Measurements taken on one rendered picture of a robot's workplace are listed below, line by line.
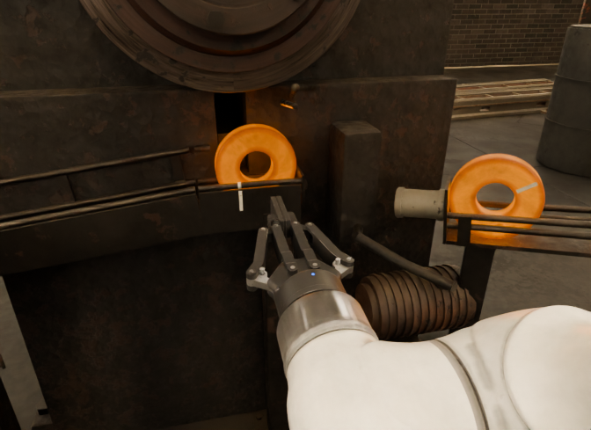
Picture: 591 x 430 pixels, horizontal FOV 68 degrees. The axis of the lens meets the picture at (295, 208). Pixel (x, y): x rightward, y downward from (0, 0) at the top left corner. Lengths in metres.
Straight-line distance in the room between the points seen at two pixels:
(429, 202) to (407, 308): 0.20
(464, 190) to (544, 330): 0.50
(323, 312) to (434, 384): 0.11
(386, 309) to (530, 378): 0.52
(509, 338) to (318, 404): 0.14
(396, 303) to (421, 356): 0.49
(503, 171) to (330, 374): 0.56
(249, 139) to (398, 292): 0.40
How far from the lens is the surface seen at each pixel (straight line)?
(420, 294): 0.87
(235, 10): 0.67
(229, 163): 0.82
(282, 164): 0.83
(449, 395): 0.35
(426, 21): 1.03
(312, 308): 0.41
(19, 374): 1.64
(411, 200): 0.84
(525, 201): 0.84
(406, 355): 0.37
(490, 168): 0.82
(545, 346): 0.35
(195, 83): 0.76
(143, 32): 0.74
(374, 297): 0.86
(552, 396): 0.35
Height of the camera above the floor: 1.02
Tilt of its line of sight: 25 degrees down
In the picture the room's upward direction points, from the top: straight up
